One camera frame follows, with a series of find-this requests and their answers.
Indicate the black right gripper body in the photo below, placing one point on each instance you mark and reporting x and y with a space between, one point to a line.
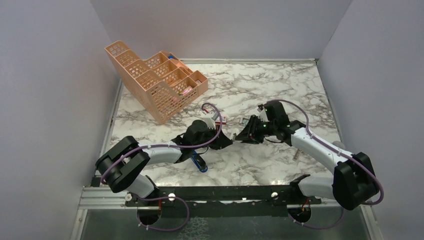
258 129

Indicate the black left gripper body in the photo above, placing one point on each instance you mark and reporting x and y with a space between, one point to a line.
216 144

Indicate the blue black stapler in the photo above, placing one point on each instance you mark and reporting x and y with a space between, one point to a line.
199 162

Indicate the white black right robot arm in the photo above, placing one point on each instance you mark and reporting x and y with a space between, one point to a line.
353 181

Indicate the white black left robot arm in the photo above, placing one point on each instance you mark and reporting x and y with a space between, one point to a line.
121 166

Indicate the colourful item in organizer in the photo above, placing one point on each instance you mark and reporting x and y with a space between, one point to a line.
185 91

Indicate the peach plastic desk organizer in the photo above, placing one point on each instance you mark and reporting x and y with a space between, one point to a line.
157 81

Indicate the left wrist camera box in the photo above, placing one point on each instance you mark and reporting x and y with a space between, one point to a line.
211 118

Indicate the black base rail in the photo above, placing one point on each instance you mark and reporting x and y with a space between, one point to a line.
178 197

